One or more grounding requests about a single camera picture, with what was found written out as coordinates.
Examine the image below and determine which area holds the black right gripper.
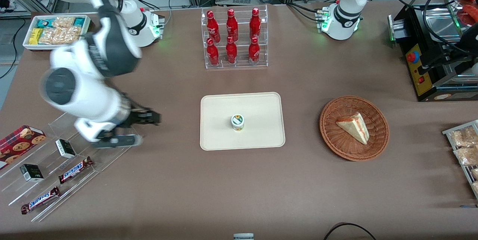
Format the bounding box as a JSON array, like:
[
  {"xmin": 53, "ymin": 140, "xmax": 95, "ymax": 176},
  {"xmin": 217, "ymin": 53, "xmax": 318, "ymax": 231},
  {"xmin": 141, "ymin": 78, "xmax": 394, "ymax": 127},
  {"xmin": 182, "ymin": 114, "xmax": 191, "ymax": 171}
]
[{"xmin": 125, "ymin": 104, "xmax": 162, "ymax": 129}]

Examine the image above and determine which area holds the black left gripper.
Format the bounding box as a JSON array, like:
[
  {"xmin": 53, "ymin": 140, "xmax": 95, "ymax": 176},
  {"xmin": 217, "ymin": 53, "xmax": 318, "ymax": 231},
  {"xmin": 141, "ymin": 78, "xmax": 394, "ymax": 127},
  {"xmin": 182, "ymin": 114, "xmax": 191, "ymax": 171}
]
[{"xmin": 421, "ymin": 44, "xmax": 472, "ymax": 70}]

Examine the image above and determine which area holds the cream plastic tray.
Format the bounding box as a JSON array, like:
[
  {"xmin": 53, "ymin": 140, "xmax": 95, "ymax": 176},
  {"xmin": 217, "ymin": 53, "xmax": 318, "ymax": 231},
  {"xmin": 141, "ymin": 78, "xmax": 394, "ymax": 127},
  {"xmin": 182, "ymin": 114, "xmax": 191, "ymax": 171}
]
[{"xmin": 200, "ymin": 91, "xmax": 286, "ymax": 151}]

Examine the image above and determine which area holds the black machine with yellow panel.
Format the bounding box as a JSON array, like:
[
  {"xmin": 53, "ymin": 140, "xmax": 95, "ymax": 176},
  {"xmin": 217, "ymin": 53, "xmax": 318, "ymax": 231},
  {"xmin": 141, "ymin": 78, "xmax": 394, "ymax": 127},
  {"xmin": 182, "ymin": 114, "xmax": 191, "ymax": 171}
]
[{"xmin": 388, "ymin": 0, "xmax": 478, "ymax": 102}]

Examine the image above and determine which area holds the clear acrylic stepped display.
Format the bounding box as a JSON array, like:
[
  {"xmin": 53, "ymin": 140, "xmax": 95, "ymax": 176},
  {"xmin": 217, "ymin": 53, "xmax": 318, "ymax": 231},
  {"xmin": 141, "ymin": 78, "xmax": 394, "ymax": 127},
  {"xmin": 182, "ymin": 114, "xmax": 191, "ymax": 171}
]
[{"xmin": 0, "ymin": 112, "xmax": 143, "ymax": 223}]

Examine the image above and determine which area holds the red cola bottle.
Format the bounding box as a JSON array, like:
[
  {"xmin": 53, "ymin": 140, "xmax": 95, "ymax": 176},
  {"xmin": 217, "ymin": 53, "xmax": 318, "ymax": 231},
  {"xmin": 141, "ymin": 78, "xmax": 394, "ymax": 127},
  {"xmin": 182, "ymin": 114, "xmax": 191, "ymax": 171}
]
[
  {"xmin": 225, "ymin": 36, "xmax": 238, "ymax": 65},
  {"xmin": 226, "ymin": 9, "xmax": 239, "ymax": 42},
  {"xmin": 249, "ymin": 7, "xmax": 262, "ymax": 40},
  {"xmin": 207, "ymin": 10, "xmax": 221, "ymax": 43},
  {"xmin": 206, "ymin": 38, "xmax": 220, "ymax": 66},
  {"xmin": 248, "ymin": 37, "xmax": 261, "ymax": 63}
]

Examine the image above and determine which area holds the small black box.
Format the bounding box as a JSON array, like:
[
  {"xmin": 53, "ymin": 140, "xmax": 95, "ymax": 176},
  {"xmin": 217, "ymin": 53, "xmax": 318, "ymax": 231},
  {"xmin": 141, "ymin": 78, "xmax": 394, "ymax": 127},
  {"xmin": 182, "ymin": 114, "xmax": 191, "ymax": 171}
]
[
  {"xmin": 55, "ymin": 139, "xmax": 77, "ymax": 159},
  {"xmin": 19, "ymin": 163, "xmax": 45, "ymax": 183}
]

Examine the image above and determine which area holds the snickers chocolate bar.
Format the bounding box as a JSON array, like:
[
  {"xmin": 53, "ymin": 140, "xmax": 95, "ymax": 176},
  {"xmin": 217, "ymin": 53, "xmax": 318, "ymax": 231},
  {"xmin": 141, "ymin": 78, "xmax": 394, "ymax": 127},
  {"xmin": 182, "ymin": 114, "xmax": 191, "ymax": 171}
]
[
  {"xmin": 21, "ymin": 186, "xmax": 61, "ymax": 215},
  {"xmin": 58, "ymin": 156, "xmax": 94, "ymax": 185}
]

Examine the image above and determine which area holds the clear acrylic bottle rack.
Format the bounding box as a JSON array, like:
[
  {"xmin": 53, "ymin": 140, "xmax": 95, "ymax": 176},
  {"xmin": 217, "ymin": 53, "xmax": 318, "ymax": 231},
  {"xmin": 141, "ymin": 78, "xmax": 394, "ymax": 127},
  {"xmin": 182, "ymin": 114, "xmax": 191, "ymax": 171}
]
[{"xmin": 201, "ymin": 4, "xmax": 269, "ymax": 70}]

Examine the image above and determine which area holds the white snack bin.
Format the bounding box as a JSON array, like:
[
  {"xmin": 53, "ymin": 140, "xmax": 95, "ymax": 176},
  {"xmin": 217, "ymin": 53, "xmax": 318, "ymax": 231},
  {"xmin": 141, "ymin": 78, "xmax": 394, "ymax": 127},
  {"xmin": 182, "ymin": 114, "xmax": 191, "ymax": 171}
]
[{"xmin": 22, "ymin": 15, "xmax": 91, "ymax": 52}]

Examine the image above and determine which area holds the wrapped sandwich wedge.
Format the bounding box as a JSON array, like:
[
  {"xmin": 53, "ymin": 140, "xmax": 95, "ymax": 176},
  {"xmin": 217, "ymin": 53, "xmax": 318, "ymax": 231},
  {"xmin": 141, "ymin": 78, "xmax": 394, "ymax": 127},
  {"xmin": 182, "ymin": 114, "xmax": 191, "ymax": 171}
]
[{"xmin": 335, "ymin": 112, "xmax": 370, "ymax": 146}]

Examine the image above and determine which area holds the large clear cracker bag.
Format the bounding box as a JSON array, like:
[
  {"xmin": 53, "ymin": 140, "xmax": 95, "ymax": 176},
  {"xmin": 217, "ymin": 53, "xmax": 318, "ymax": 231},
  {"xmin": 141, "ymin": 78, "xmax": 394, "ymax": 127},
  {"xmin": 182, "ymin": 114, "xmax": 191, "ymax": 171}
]
[{"xmin": 38, "ymin": 26, "xmax": 82, "ymax": 45}]

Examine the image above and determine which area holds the small clear cracker bag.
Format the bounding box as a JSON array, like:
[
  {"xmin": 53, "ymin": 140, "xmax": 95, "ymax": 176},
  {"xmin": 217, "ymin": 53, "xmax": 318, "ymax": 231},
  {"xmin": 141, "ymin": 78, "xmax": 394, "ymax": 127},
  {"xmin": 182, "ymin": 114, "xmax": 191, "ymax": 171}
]
[{"xmin": 52, "ymin": 16, "xmax": 75, "ymax": 29}]

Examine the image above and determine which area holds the brown round wicker basket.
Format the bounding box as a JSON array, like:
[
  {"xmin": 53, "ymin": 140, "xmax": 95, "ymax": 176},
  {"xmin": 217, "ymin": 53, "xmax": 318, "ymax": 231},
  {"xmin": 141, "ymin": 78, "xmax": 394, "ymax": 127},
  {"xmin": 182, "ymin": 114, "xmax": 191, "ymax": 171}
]
[{"xmin": 319, "ymin": 95, "xmax": 390, "ymax": 162}]

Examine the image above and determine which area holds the red cookie box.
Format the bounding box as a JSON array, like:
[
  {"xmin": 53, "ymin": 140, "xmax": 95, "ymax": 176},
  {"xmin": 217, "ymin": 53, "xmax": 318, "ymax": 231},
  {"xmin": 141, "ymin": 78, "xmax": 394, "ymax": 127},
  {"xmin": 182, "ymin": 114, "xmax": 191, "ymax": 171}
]
[{"xmin": 0, "ymin": 125, "xmax": 47, "ymax": 170}]

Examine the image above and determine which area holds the yellow snack packet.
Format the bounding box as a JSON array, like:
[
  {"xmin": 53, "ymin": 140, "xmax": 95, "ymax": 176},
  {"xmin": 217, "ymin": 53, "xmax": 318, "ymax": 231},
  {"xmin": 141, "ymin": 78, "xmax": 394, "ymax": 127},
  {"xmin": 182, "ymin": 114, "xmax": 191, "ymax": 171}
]
[{"xmin": 29, "ymin": 28, "xmax": 44, "ymax": 46}]

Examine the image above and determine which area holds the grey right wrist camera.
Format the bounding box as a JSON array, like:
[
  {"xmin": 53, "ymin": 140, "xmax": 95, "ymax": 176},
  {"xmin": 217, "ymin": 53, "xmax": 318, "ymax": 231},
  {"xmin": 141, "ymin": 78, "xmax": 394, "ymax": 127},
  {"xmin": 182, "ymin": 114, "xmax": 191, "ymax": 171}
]
[{"xmin": 91, "ymin": 134, "xmax": 144, "ymax": 149}]

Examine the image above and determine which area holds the grey wire rack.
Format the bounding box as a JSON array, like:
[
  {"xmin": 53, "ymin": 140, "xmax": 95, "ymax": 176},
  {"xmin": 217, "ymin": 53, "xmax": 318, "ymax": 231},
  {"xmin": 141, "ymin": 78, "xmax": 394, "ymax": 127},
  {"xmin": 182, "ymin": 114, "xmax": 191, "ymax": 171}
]
[{"xmin": 442, "ymin": 120, "xmax": 478, "ymax": 200}]

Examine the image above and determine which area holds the thick black cable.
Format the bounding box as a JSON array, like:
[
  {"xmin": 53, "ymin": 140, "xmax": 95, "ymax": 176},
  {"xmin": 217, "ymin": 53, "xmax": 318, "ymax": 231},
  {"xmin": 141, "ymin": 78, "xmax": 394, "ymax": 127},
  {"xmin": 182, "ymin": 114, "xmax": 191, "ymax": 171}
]
[{"xmin": 323, "ymin": 222, "xmax": 378, "ymax": 240}]

